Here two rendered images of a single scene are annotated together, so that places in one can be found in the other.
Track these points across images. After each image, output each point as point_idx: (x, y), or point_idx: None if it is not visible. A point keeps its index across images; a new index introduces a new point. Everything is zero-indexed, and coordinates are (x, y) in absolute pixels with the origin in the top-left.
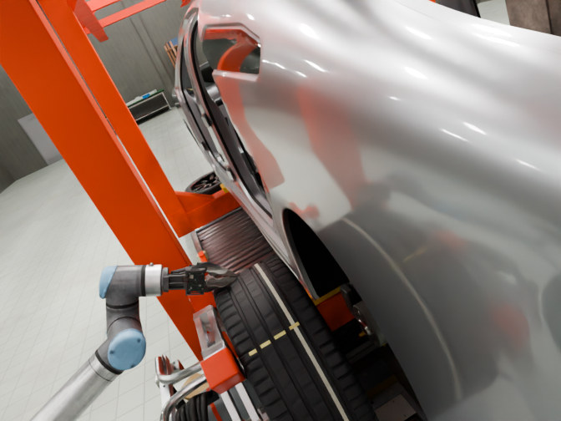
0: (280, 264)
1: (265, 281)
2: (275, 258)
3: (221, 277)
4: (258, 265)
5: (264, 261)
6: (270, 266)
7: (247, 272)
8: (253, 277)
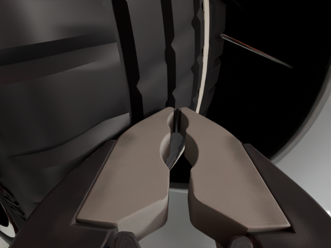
0: (206, 113)
1: (176, 159)
2: (218, 73)
3: (167, 136)
4: (207, 63)
5: (213, 50)
6: (205, 108)
7: (187, 92)
8: (181, 142)
